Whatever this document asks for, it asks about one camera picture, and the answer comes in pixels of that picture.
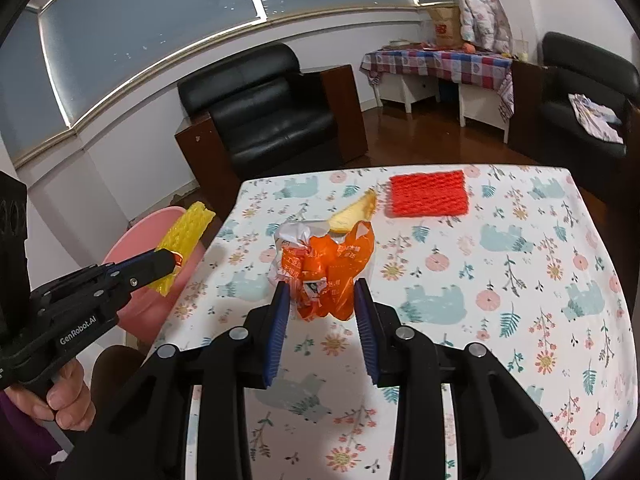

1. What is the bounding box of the yellow foam net sleeve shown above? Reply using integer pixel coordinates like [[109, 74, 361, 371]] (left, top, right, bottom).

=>
[[150, 202, 216, 297]]

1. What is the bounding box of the orange white snack wrapper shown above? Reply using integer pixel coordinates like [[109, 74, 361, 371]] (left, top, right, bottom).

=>
[[268, 220, 375, 321]]

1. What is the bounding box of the orange peel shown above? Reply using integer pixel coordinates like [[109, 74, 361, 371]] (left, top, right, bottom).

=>
[[328, 188, 378, 234]]

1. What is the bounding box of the red foam net sleeve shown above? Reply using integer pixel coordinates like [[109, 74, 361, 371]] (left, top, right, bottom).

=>
[[387, 170, 470, 218]]

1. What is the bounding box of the pink plastic trash bin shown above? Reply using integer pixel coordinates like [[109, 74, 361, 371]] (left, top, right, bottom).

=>
[[104, 202, 215, 344]]

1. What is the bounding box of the person's left hand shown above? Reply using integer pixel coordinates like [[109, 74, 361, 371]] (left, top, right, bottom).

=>
[[4, 359, 96, 431]]

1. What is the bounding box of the black leather armchair left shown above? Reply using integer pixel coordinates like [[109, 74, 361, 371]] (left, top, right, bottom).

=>
[[176, 42, 368, 205]]

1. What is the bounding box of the black leather armchair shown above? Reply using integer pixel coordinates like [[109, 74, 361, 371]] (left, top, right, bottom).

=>
[[506, 30, 640, 201], [176, 42, 368, 205]]

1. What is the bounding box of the white desk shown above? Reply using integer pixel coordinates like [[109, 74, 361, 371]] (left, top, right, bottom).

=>
[[371, 74, 510, 143]]

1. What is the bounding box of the plaid tablecloth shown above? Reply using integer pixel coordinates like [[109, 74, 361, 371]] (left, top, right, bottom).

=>
[[360, 49, 514, 119]]

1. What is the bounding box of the bowl on desk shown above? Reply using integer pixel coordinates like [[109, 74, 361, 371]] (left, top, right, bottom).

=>
[[386, 40, 412, 50]]

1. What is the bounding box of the brown paper shopping bag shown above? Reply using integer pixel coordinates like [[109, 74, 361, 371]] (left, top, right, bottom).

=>
[[427, 6, 463, 49]]

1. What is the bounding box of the cloth on armchair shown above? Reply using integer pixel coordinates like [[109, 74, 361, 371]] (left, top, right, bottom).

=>
[[568, 94, 624, 144]]

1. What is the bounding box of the plastic drink cup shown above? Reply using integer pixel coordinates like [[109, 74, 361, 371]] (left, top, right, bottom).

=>
[[513, 30, 529, 63]]

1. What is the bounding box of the floral puffer jacket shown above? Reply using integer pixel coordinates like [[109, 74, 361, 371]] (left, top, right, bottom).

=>
[[459, 0, 512, 54]]

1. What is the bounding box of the black leather armchair right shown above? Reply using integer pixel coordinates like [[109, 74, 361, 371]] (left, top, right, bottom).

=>
[[506, 30, 640, 201]]

